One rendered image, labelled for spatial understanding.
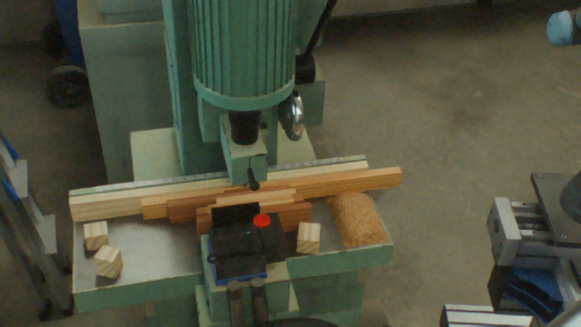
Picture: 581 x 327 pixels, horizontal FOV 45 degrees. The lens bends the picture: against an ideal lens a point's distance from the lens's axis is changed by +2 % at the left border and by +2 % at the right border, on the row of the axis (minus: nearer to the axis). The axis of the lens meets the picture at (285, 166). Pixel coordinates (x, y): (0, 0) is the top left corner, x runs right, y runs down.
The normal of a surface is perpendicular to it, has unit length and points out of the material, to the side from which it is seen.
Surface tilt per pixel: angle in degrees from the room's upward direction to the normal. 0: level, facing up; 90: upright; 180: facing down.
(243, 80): 90
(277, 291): 90
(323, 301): 90
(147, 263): 0
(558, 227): 0
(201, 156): 90
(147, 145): 0
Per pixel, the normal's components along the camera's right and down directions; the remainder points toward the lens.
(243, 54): 0.03, 0.66
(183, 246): 0.04, -0.76
